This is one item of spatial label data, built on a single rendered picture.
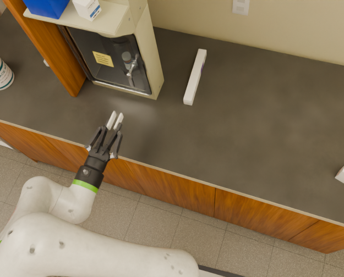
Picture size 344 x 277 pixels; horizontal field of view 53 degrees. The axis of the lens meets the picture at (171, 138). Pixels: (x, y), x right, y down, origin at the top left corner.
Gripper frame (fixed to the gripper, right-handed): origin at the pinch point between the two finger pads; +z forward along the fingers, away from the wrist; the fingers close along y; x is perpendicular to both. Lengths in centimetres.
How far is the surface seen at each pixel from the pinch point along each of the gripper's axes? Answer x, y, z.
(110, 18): -36.6, -0.6, 17.1
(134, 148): 20.4, -4.6, -1.7
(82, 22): -36.4, 7.1, 13.4
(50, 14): -38.1, 17.0, 12.4
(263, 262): 113, -79, -18
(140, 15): -27.7, -4.3, 28.0
